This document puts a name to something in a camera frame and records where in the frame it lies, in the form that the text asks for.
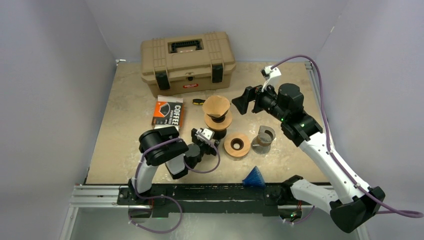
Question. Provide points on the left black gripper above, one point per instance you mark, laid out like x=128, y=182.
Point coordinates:
x=210, y=149

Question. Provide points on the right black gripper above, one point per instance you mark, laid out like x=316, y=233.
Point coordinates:
x=252, y=93

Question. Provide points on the brown paper coffee filter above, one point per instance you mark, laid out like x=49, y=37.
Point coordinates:
x=216, y=106

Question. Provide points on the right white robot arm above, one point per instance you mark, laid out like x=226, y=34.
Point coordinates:
x=352, y=201

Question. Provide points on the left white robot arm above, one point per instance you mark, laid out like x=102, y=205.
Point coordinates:
x=163, y=146

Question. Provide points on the black yellow screwdriver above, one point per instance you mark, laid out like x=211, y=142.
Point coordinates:
x=198, y=101

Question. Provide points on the tan plastic toolbox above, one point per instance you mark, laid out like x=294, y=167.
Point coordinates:
x=185, y=64

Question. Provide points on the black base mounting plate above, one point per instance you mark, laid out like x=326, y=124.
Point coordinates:
x=219, y=198

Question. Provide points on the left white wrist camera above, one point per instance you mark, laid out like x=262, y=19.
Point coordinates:
x=204, y=134

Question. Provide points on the aluminium frame rail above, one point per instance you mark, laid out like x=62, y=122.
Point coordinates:
x=128, y=114

